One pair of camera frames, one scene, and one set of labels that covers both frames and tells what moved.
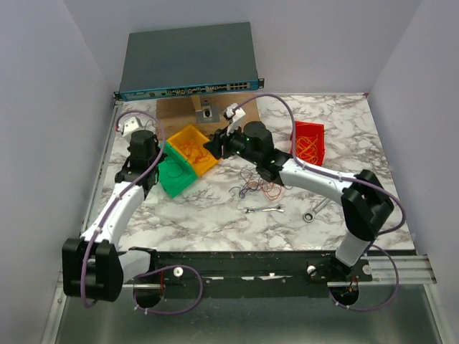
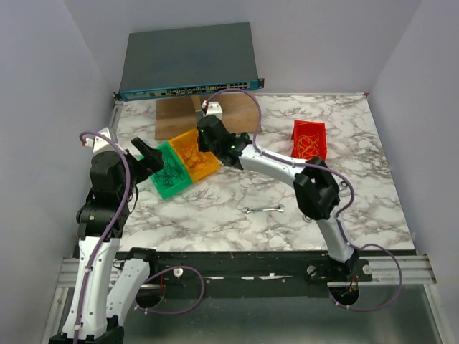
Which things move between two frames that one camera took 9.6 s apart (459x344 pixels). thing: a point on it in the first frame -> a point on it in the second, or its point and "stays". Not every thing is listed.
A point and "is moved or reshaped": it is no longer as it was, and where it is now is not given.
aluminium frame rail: (413, 269) stays
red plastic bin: (310, 139) stays
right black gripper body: (234, 145) -> (204, 147)
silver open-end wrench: (278, 208) stays
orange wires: (195, 153) is moved or reshaped
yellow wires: (306, 148) stays
